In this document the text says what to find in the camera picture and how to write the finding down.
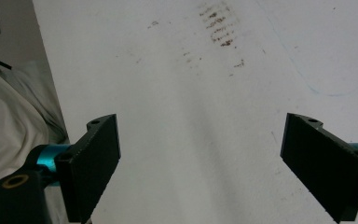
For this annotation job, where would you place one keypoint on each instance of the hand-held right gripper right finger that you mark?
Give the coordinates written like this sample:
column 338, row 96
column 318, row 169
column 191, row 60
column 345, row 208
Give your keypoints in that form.
column 326, row 168

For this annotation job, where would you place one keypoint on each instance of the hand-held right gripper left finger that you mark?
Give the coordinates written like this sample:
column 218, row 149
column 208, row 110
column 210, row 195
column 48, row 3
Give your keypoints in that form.
column 88, row 168

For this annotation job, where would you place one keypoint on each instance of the white cloth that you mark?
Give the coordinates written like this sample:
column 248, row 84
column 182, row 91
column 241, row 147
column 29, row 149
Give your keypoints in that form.
column 9, row 124

